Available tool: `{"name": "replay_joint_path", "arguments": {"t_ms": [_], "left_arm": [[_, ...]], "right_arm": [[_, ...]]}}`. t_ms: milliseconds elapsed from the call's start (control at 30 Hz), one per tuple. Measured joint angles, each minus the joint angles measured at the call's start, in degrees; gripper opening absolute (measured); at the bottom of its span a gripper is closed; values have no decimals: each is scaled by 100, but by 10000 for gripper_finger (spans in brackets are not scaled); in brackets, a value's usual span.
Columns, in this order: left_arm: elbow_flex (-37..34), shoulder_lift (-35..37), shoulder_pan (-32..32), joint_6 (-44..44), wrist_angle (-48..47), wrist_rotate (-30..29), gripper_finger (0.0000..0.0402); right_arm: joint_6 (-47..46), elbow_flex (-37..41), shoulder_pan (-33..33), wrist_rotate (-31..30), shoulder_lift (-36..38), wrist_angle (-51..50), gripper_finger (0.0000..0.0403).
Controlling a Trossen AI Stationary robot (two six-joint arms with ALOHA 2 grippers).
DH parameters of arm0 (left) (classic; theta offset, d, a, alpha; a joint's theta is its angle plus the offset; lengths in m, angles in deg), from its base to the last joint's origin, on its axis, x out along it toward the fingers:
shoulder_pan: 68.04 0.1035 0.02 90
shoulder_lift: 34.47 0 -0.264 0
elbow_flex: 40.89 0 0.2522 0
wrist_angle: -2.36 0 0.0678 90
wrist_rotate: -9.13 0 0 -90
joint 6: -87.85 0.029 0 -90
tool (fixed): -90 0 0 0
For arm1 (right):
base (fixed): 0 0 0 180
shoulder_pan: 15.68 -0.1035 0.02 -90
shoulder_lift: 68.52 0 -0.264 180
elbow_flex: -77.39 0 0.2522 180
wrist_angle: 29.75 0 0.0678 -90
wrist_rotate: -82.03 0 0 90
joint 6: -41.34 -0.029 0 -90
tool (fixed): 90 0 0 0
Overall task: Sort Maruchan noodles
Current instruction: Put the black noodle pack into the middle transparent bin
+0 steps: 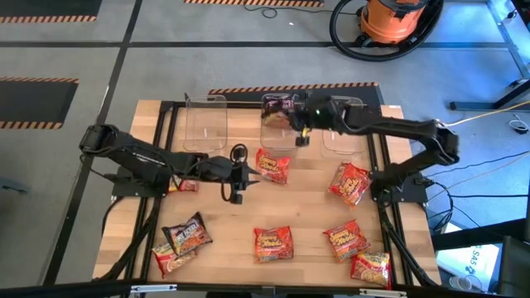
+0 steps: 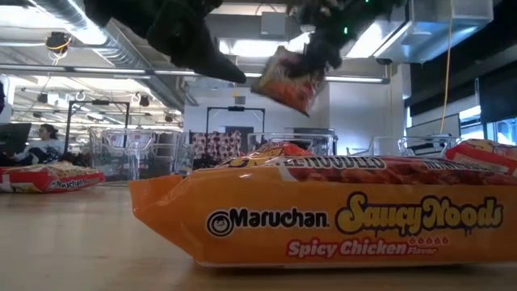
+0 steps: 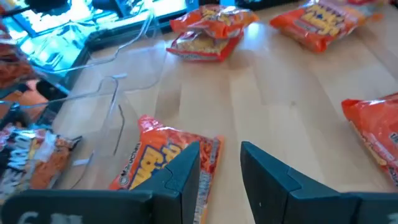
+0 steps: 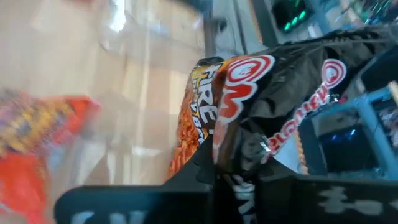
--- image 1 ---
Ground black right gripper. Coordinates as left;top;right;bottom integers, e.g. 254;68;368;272
288;90;347;147

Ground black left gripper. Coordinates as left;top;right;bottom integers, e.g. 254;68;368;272
197;156;262;205

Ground black Fire Noodle pack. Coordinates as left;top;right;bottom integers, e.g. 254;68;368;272
161;211;214;257
260;93;297;129

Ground orange Saucy Noods pack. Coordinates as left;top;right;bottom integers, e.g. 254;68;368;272
333;161;373;206
253;225;295;264
254;147;292;185
323;219;372;263

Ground clear plastic bin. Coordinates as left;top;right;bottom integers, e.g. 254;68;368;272
320;95;370;156
259;93;300;152
183;94;229;153

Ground black hazard-striped floor mat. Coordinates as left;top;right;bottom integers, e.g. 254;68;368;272
0;76;80;130
0;0;104;24
208;81;385;107
183;0;326;8

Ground orange shop vacuum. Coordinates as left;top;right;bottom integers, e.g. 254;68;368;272
329;0;445;63
359;0;430;46

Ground black stand foot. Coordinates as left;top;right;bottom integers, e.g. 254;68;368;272
449;77;530;112

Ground white printed sign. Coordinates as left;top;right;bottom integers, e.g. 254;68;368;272
436;243;503;291

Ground clear plastic cups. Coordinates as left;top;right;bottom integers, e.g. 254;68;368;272
449;275;484;293

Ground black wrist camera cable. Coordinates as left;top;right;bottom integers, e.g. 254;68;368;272
230;143;249;165

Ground black aluminium rig frame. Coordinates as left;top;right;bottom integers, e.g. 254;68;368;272
97;99;440;291

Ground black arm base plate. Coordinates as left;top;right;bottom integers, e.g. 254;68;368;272
369;171;430;204
110;165;171;199

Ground silver metal bracket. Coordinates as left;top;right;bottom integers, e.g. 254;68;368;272
359;288;409;298
130;283;178;294

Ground black floor cable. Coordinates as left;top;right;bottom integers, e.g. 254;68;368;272
424;151;530;179
426;181;530;233

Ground yellow extension cable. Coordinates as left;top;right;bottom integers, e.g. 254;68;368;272
445;100;530;127

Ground black overhead frame bar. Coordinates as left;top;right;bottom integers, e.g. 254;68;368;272
0;279;530;298

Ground white cable coil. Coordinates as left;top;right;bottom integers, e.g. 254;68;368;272
508;118;530;136

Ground grey metal rail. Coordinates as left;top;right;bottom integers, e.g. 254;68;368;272
486;0;530;79

